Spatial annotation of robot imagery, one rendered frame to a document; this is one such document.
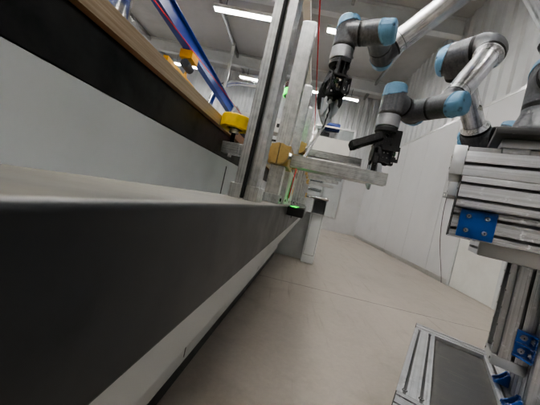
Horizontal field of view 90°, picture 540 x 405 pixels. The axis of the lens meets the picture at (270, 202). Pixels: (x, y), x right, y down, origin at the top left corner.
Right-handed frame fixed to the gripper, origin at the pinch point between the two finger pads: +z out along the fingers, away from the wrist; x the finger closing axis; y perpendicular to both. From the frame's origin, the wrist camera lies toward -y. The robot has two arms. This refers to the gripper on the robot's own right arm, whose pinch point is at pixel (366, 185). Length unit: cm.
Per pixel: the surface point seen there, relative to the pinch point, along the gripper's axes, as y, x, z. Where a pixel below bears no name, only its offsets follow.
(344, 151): 8, 248, -64
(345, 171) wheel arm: -10.4, -26.4, 0.8
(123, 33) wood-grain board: -46, -64, -6
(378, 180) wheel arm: -2.2, -26.4, 1.3
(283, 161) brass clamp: -25.4, -33.4, 2.3
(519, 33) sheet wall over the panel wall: 213, 330, -292
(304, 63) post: -26.0, -30.6, -22.2
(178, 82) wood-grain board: -46, -49, -6
